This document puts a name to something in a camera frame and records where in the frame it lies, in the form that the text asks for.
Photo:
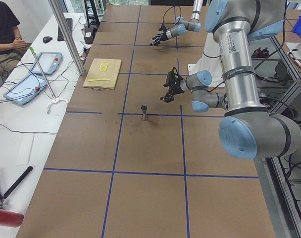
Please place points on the aluminium frame post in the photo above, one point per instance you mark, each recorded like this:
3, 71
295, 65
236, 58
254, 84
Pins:
57, 11

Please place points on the green handled reacher grabber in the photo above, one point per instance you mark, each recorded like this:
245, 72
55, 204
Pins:
55, 99

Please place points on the near teach pendant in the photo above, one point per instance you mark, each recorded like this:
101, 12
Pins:
25, 90

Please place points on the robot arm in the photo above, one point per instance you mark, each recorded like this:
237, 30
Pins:
180, 24
248, 130

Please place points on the person in black shirt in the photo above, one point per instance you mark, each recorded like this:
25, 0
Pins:
12, 45

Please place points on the black computer mouse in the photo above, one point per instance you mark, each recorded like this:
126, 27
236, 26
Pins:
47, 39

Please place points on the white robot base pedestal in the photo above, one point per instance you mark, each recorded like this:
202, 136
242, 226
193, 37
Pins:
209, 61

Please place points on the bamboo cutting board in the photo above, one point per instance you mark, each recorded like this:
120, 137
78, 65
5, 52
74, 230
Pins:
112, 73

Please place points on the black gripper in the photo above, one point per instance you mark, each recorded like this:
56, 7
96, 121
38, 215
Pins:
175, 87
164, 35

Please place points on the steel jigger shaker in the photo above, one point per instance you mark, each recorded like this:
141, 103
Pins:
144, 108

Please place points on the far teach pendant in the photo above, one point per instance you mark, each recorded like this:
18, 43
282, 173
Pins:
50, 61

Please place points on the yellow plastic knife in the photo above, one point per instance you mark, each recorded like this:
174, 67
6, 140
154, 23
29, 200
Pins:
100, 79

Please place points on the teach pendant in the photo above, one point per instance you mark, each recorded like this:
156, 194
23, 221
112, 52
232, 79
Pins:
25, 90
50, 61

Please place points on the red bottle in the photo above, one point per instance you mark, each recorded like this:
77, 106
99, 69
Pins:
10, 219

